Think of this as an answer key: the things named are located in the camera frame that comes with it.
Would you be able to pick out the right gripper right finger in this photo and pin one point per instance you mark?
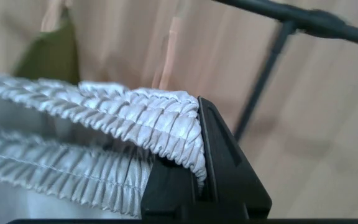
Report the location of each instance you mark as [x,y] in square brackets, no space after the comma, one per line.
[232,174]

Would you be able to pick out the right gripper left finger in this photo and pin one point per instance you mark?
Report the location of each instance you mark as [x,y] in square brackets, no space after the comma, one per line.
[169,193]

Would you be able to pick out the pale grey shorts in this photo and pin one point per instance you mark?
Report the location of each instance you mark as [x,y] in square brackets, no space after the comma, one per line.
[104,118]

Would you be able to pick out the black clothes rack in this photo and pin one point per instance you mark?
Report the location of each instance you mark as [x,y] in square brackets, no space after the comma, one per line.
[322,21]

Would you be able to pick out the green long-sleeved shirt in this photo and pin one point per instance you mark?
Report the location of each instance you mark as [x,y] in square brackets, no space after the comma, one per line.
[51,56]

